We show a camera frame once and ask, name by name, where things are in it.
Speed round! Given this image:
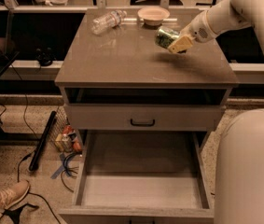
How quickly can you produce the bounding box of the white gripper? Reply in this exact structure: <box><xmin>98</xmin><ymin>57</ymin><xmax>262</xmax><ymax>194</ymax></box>
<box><xmin>168</xmin><ymin>11</ymin><xmax>218</xmax><ymax>53</ymax></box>

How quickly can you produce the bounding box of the green soda can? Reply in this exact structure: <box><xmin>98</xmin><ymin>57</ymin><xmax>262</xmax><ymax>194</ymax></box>
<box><xmin>155</xmin><ymin>26</ymin><xmax>186</xmax><ymax>53</ymax></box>

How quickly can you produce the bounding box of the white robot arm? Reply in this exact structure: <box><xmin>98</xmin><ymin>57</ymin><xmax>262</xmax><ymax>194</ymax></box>
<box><xmin>169</xmin><ymin>0</ymin><xmax>264</xmax><ymax>224</ymax></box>

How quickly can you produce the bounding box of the grey drawer cabinet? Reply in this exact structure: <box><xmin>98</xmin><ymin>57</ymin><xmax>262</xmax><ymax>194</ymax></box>
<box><xmin>54</xmin><ymin>7</ymin><xmax>241</xmax><ymax>151</ymax></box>

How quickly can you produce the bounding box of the closed grey top drawer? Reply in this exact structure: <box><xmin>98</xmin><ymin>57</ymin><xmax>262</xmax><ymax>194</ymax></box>
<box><xmin>64</xmin><ymin>105</ymin><xmax>225</xmax><ymax>132</ymax></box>

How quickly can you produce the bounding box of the open grey middle drawer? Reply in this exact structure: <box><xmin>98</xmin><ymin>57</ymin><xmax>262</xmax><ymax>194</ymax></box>
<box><xmin>60</xmin><ymin>131</ymin><xmax>214</xmax><ymax>224</ymax></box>

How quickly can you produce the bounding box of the clear plastic water bottle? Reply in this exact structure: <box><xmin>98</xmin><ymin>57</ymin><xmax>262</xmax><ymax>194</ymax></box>
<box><xmin>91</xmin><ymin>10</ymin><xmax>127</xmax><ymax>35</ymax></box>

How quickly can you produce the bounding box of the black round device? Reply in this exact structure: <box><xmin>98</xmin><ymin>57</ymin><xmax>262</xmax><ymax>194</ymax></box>
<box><xmin>35</xmin><ymin>48</ymin><xmax>55</xmax><ymax>67</ymax></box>

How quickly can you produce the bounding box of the black long bar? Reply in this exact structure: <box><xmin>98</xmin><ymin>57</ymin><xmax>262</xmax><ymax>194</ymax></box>
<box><xmin>28</xmin><ymin>111</ymin><xmax>57</xmax><ymax>172</ymax></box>

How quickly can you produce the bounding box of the tan boot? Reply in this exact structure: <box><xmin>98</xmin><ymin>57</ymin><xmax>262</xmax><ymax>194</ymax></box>
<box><xmin>0</xmin><ymin>180</ymin><xmax>30</xmax><ymax>218</ymax></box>

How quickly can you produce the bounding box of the black drawer handle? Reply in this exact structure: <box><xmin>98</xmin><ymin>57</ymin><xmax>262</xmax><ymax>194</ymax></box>
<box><xmin>130</xmin><ymin>119</ymin><xmax>156</xmax><ymax>127</ymax></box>

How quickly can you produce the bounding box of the wire basket with items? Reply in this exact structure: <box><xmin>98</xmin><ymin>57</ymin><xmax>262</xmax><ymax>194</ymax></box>
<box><xmin>49</xmin><ymin>106</ymin><xmax>82</xmax><ymax>153</ymax></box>

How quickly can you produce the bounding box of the blue cable bundle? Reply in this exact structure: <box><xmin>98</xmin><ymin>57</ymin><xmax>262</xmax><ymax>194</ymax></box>
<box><xmin>60</xmin><ymin>152</ymin><xmax>82</xmax><ymax>177</ymax></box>

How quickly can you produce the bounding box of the black floor cable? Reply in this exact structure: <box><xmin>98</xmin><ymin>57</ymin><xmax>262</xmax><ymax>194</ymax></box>
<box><xmin>16</xmin><ymin>149</ymin><xmax>63</xmax><ymax>224</ymax></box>

